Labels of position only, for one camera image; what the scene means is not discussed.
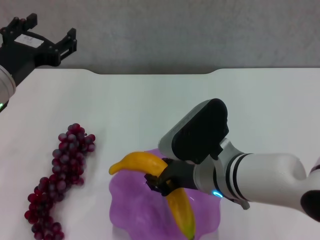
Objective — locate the purple wavy plastic bowl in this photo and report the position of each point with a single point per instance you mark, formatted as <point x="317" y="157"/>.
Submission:
<point x="140" y="207"/>

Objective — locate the white black wrist camera housing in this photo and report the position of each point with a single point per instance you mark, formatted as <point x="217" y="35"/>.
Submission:
<point x="197" y="135"/>

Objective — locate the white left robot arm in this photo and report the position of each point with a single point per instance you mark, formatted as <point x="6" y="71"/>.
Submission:
<point x="6" y="82"/>

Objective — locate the yellow banana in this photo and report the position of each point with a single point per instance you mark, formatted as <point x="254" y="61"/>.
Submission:
<point x="140" y="161"/>

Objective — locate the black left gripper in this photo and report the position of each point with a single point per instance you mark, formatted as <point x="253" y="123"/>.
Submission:
<point x="22" y="60"/>

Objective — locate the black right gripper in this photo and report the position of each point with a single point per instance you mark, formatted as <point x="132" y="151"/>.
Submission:
<point x="183" y="175"/>

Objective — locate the red purple grape bunch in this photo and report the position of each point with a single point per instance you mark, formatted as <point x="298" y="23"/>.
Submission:
<point x="62" y="160"/>

